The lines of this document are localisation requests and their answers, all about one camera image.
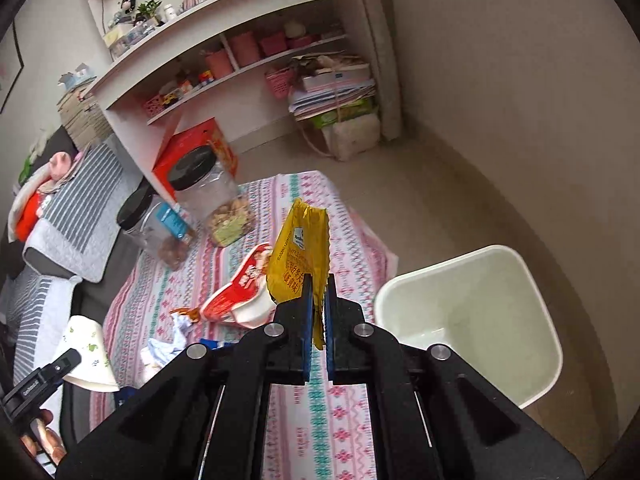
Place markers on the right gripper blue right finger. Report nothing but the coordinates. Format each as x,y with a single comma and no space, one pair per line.
344,359

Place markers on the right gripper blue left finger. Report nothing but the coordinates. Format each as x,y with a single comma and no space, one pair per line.
292,359

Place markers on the red snack bag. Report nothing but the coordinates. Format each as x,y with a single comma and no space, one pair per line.
245,300

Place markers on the white printed paper packet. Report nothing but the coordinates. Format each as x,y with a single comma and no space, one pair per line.
94,371

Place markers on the yellow snack wrapper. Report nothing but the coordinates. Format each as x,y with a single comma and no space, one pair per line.
302,248

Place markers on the white tissue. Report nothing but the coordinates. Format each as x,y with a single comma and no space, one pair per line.
157,354

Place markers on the blue biscuit box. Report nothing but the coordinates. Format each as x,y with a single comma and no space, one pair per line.
211,344

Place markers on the white plastic trash bin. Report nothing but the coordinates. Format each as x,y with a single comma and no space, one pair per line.
486,306

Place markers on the person's left hand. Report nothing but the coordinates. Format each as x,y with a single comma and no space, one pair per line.
41,438

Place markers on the grey sofa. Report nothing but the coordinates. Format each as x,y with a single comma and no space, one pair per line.
90,300

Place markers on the patterned pink tablecloth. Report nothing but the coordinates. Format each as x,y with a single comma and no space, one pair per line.
315,431

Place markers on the striped seat cover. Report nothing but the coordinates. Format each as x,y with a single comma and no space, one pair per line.
36,309

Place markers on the clear jar with walnuts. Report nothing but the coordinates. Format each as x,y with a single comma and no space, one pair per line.
155,227

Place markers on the clear jar with pistachios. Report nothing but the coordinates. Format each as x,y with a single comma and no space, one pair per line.
211,196

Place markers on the striped quilted sofa cover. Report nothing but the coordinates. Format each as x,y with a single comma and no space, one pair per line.
78,229

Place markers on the orange pillow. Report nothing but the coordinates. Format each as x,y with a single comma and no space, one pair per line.
27,214

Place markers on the white bag on floor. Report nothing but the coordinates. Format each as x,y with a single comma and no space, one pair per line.
352,137

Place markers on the pink pig plush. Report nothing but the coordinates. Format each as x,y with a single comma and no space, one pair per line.
61,165

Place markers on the stack of books and papers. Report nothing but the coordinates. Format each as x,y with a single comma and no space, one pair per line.
324,81

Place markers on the pink plastic basket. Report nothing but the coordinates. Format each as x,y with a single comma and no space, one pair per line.
280,81

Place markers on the pink storage bucket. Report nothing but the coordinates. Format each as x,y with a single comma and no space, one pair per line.
245,49
219,64

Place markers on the white bookshelf unit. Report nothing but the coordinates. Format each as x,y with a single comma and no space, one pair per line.
239,102

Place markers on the stack of magazines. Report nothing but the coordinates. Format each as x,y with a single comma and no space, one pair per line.
82,117

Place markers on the small potted plant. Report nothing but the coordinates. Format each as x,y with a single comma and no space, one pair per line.
147,13

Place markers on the framed wall picture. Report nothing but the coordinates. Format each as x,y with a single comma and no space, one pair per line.
11,64

